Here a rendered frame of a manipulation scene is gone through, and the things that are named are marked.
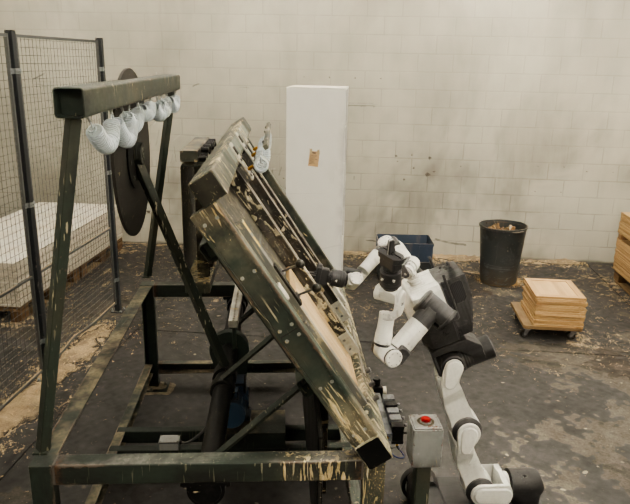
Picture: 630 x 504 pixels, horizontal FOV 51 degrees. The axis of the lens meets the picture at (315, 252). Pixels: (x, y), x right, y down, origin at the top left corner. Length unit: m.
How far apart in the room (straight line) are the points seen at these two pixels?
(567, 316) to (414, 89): 3.32
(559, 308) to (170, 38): 5.27
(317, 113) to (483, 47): 2.34
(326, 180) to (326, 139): 0.41
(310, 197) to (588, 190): 3.47
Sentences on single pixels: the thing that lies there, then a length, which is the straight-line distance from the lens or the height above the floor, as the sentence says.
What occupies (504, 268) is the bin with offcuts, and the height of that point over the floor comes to 0.22.
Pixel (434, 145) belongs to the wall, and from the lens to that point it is 8.00.
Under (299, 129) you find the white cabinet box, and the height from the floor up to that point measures 1.65.
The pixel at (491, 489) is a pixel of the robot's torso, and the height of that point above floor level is 0.32.
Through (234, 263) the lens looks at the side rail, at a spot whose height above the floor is 1.60.
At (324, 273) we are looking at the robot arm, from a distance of 3.30.
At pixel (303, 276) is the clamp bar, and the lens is 3.12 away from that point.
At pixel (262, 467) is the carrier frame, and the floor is 0.77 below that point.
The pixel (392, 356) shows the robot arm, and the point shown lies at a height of 1.15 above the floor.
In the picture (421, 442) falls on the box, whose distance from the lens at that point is 2.70.
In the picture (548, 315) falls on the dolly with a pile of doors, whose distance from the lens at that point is 5.99.
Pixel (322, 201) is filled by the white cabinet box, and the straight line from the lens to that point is 6.67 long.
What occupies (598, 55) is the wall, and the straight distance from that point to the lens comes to 8.29.
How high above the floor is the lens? 2.30
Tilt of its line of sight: 16 degrees down
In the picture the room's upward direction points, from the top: 1 degrees clockwise
